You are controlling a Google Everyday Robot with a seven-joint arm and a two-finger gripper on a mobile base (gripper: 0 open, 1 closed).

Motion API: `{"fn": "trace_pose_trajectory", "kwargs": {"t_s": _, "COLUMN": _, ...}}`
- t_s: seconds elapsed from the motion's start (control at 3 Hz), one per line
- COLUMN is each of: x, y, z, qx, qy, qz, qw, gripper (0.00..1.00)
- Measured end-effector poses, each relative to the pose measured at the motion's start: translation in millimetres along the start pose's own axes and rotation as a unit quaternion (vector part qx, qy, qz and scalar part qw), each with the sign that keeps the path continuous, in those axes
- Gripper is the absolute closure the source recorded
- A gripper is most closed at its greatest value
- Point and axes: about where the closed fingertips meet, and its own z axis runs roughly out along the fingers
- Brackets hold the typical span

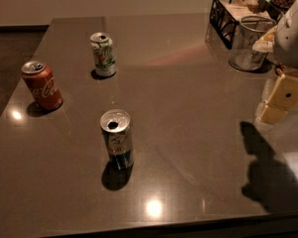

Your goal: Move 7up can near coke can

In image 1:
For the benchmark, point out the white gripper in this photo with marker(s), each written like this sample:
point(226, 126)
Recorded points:
point(292, 44)

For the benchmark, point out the green white 7up can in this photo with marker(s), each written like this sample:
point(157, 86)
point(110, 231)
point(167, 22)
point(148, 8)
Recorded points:
point(102, 50)

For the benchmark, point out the clear glass cup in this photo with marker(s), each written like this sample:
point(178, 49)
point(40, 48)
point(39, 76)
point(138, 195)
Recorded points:
point(242, 56)

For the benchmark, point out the silver blue energy drink can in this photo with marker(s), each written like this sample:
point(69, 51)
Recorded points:
point(115, 125)

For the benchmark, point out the black wire basket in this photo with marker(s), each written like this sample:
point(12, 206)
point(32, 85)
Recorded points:
point(225, 16)

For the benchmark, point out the red coke can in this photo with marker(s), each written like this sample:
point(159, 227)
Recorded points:
point(40, 80)

